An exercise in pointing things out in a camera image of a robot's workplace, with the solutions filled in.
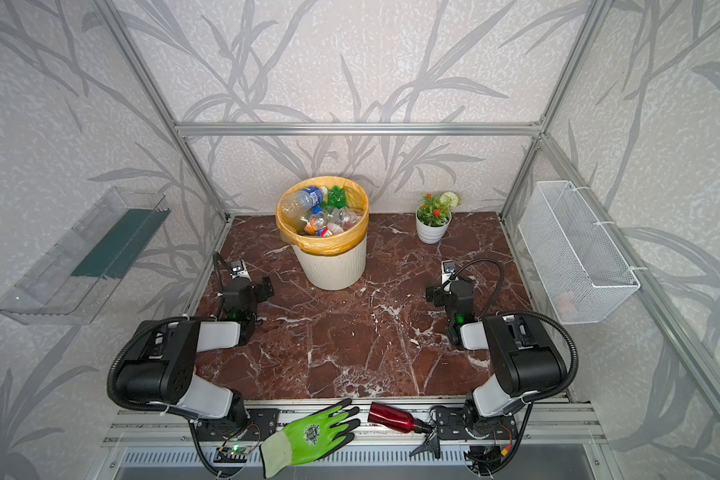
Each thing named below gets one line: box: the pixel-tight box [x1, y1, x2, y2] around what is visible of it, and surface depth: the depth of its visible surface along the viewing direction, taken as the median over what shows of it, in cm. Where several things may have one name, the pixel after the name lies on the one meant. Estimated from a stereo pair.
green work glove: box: [259, 398, 361, 478], surface depth 72 cm
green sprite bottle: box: [327, 185, 348, 209], surface depth 93 cm
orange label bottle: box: [303, 217, 319, 236], surface depth 90 cm
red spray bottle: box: [368, 402, 432, 434], surface depth 73 cm
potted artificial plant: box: [415, 192, 461, 245], surface depth 106 cm
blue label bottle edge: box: [298, 186, 328, 210], surface depth 88 cm
